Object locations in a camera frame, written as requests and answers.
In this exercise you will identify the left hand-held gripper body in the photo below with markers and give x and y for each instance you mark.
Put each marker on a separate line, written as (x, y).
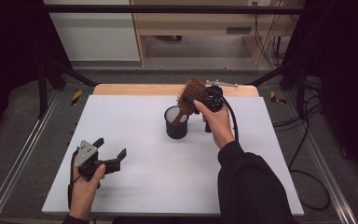
(87, 154)

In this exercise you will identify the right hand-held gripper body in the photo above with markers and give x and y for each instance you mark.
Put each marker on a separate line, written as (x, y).
(213, 98)

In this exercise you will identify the brown wooden hairbrush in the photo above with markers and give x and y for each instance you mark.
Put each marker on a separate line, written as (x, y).
(192, 91)

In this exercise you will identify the black mesh cup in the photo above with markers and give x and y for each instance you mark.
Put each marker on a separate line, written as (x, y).
(176, 130)

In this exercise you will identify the person's right hand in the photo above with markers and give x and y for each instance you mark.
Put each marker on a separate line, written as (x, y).
(219, 127)

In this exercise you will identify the person's left hand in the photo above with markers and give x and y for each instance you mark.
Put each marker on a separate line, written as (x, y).
(84, 193)

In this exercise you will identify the yellow black hazard tape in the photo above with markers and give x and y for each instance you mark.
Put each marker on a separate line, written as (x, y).
(76, 97)
(275, 97)

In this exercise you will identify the light wooden desk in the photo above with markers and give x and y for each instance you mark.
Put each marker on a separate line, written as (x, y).
(195, 23)

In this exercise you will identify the black metal crossbar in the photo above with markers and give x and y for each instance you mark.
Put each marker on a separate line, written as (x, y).
(167, 9)

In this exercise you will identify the white cabinet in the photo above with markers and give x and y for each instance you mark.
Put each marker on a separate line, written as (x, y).
(96, 37)

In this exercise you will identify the black curtain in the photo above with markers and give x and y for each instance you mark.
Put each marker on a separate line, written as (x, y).
(9, 56)
(345, 77)

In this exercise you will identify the aluminium rail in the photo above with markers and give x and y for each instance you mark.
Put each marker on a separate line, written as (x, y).
(329, 174)
(18, 155)

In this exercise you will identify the black metal frame stand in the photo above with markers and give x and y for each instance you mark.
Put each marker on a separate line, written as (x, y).
(300, 87)
(43, 90)

